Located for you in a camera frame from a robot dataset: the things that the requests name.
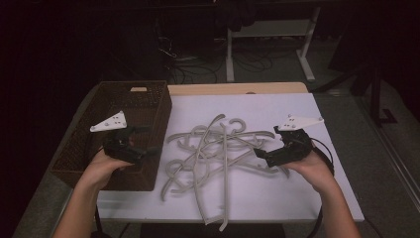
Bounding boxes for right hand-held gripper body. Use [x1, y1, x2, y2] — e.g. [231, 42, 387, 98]
[263, 114, 325, 168]

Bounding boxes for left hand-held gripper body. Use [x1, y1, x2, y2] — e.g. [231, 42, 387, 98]
[89, 110, 147, 165]

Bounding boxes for brown woven basket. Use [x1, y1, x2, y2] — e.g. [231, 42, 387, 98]
[50, 80, 172, 192]

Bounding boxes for person's left hand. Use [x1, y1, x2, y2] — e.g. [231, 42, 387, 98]
[80, 150, 134, 192]

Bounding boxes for person's right hand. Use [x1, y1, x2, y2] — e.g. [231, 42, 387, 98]
[284, 153, 335, 194]

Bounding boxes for white table mat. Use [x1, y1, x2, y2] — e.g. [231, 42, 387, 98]
[97, 92, 366, 223]

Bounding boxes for light wooden table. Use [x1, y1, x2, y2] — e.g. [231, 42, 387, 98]
[167, 82, 310, 97]

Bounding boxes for dark metal stand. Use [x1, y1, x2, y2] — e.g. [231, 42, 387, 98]
[311, 60, 399, 127]

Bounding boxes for dark hanging cloth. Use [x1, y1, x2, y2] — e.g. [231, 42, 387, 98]
[216, 0, 260, 33]

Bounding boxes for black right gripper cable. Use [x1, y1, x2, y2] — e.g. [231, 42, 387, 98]
[306, 138, 336, 238]

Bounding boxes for black floor cables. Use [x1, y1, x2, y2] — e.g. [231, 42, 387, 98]
[155, 34, 298, 84]

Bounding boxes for white desk frame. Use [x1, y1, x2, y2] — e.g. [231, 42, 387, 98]
[226, 6, 321, 83]

